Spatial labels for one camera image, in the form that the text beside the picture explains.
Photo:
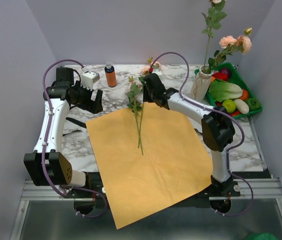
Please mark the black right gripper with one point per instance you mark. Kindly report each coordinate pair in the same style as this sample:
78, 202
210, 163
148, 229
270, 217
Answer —
146, 97

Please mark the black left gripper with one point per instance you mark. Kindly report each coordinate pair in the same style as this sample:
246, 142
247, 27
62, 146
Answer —
93, 106

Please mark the black ribbon with gold text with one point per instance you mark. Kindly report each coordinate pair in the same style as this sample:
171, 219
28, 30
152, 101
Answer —
80, 124

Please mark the orange wrapping paper sheet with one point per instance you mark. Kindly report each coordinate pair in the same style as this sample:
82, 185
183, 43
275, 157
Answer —
175, 164

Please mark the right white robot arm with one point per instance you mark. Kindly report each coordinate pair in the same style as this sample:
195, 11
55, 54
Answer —
217, 129

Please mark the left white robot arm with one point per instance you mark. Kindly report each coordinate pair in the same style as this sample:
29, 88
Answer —
46, 164

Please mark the white ceramic vase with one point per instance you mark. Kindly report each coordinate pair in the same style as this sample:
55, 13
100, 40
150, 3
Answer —
201, 84

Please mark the orange spray bottle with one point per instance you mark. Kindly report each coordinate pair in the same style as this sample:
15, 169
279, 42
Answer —
110, 75

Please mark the green lettuce toy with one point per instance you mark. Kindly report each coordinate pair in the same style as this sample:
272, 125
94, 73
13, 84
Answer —
221, 90

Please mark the red pepper toy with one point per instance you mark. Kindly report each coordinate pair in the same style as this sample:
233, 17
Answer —
221, 76

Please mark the purple onion toy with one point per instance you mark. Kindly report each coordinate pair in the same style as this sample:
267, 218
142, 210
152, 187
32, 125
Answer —
226, 70

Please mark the green lime toy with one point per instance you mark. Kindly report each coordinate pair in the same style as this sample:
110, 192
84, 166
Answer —
229, 105

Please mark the green plastic tray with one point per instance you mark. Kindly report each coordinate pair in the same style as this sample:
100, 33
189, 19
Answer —
236, 79

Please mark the red tomato toy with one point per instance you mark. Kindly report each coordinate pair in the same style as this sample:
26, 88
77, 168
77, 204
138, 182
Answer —
235, 113

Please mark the white radish toy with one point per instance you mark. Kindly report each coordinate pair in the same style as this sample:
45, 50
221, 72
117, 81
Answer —
241, 106

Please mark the orange fruit toy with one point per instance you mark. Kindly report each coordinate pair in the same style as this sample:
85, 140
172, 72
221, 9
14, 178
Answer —
245, 95

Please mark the green pepper toy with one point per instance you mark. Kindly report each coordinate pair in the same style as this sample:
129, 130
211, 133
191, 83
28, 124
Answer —
253, 104

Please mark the green cloth object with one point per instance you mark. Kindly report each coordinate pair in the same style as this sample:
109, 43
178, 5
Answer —
260, 236

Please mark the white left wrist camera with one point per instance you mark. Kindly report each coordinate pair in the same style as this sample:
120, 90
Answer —
88, 79

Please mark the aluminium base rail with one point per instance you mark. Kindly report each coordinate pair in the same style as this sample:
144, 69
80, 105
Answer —
251, 207

